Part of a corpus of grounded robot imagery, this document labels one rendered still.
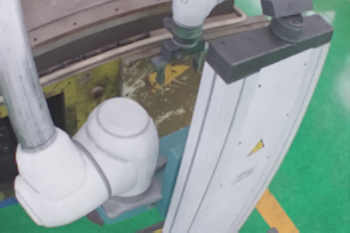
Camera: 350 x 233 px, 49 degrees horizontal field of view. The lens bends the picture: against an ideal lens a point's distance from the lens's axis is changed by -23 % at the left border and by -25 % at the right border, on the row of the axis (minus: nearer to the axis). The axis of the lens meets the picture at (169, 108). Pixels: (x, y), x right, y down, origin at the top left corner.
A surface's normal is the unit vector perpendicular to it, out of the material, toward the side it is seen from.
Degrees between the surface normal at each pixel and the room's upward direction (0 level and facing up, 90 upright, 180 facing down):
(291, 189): 0
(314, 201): 0
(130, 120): 6
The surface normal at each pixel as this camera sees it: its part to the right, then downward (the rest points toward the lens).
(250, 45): 0.11, -0.65
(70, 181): 0.65, 0.15
